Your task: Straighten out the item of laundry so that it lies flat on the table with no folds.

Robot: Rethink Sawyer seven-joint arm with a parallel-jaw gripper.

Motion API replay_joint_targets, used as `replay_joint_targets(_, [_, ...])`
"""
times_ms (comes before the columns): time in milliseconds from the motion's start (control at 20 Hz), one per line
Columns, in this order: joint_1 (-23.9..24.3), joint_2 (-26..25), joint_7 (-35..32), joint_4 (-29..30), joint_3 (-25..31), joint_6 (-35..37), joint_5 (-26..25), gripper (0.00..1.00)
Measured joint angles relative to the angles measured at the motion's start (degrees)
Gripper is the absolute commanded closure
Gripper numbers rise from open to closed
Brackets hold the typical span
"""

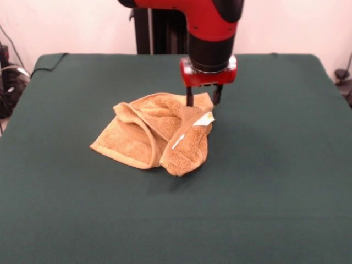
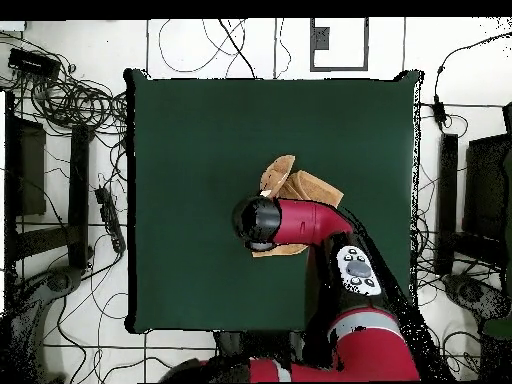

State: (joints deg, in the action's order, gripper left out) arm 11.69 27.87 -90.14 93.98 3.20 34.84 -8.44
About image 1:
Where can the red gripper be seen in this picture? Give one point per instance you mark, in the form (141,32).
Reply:
(209,78)

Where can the orange-brown terry towel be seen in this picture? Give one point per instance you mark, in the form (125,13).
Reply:
(129,143)

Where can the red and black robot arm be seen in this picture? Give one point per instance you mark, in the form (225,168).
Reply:
(211,41)

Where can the dark green table cloth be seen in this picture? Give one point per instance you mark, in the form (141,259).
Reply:
(261,178)

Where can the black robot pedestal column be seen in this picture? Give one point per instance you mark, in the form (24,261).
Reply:
(143,33)

